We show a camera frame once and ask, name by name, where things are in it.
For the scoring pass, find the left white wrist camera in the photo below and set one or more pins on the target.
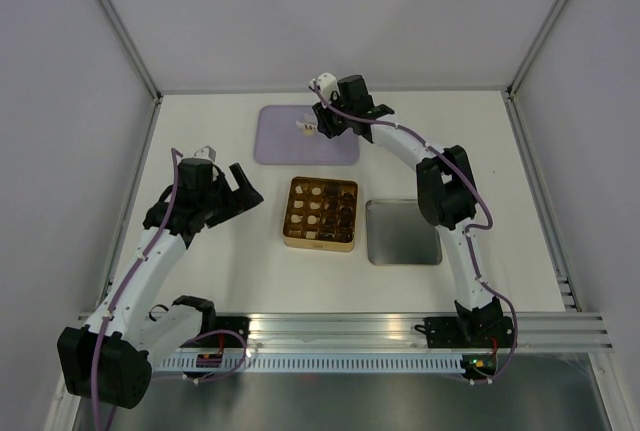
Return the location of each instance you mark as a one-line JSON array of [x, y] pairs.
[[206, 152]]

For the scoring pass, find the aluminium frame post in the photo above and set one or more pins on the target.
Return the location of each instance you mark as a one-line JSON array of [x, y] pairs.
[[117, 25], [542, 35]]

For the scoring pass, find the purple plastic tray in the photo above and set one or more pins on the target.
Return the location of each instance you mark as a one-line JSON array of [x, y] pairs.
[[279, 142]]

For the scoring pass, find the gold chocolate box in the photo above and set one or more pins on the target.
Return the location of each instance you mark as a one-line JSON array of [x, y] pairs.
[[294, 234]]

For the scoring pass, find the white slotted cable duct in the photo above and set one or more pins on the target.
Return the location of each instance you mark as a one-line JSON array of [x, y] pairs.
[[262, 362]]

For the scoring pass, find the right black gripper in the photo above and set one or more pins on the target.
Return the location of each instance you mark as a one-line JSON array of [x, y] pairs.
[[321, 112]]

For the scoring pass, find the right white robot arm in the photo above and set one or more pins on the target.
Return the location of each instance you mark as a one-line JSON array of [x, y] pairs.
[[447, 196]]

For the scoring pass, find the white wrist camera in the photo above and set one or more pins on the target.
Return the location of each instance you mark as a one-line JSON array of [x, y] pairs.
[[206, 152], [326, 86]]

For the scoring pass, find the aluminium mounting rail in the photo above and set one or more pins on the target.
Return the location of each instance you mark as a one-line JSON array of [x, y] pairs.
[[529, 332]]

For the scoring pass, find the left aluminium frame post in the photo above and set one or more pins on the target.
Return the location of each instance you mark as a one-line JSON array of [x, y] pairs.
[[117, 25]]

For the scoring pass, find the white tongs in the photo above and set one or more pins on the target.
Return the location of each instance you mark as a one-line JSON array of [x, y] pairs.
[[305, 125]]

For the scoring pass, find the right aluminium frame post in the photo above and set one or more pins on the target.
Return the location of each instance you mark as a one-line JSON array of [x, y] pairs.
[[542, 35]]

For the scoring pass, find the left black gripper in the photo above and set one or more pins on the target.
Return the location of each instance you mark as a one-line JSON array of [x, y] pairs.
[[239, 200]]

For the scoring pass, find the silver tin lid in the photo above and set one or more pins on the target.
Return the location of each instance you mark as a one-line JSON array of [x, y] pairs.
[[398, 234]]

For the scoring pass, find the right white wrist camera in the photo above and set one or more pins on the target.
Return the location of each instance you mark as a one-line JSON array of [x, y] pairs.
[[326, 86]]

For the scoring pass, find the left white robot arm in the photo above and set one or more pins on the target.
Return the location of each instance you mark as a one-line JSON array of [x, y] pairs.
[[111, 357]]

